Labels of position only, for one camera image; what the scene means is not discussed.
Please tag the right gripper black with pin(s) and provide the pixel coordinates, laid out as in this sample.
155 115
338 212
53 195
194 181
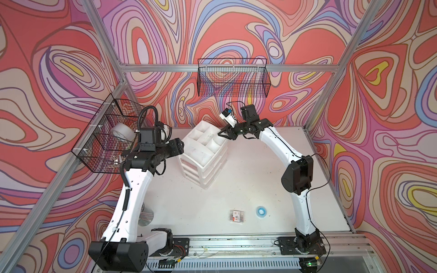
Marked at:
230 132

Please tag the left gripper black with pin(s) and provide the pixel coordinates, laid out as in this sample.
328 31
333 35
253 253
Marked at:
176 148

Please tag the white plastic drawer organizer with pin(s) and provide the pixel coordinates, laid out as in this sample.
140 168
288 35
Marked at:
205 154

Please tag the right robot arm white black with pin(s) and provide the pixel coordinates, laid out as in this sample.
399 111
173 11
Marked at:
296 179

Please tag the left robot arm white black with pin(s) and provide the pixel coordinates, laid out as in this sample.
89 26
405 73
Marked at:
120 249

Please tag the white tape roll in basket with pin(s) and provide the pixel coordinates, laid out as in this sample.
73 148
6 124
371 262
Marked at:
123 132

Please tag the blue tape roll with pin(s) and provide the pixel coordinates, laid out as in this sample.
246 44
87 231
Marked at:
261 212

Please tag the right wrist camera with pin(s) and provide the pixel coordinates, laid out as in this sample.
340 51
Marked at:
228 116

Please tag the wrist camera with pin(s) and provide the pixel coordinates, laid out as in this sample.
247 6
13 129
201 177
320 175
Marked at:
228 116
149 139

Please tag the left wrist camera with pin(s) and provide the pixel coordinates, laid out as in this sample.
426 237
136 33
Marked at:
149 139

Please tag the black wire basket back wall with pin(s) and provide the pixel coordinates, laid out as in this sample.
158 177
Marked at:
233 77

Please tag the black wire basket wall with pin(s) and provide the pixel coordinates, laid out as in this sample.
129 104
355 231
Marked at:
233 77
97 149

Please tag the black wire basket left wall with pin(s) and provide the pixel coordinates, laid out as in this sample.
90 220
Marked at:
97 149

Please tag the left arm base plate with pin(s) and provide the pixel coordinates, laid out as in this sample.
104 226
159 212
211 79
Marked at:
180 249

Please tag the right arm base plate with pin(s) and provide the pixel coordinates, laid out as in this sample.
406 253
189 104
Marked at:
301 246

